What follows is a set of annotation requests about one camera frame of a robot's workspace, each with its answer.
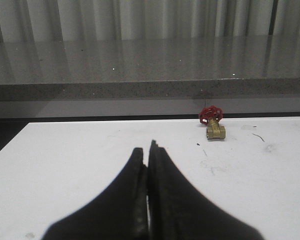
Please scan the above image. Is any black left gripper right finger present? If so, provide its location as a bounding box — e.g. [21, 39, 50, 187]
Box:
[147, 140, 263, 240]

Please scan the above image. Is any grey stone counter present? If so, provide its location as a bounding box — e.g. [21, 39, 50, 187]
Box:
[0, 35, 300, 119]

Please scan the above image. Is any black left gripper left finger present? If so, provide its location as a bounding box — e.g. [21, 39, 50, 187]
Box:
[43, 147, 149, 240]

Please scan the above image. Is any brass valve red handwheel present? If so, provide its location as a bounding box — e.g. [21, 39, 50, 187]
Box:
[198, 105, 226, 140]

